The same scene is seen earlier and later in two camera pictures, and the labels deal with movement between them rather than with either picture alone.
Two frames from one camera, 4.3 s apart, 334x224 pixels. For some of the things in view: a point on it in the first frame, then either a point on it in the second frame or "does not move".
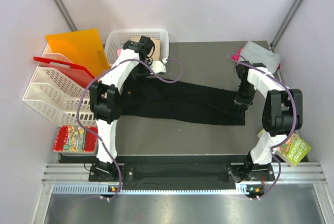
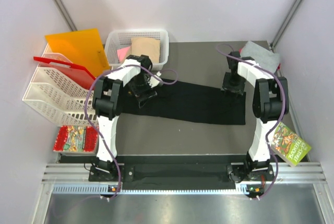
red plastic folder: x=78 y=72 does not move
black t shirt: x=179 y=102 does not move
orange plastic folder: x=84 y=48 does not move
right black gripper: x=245 y=103 to x=226 y=85
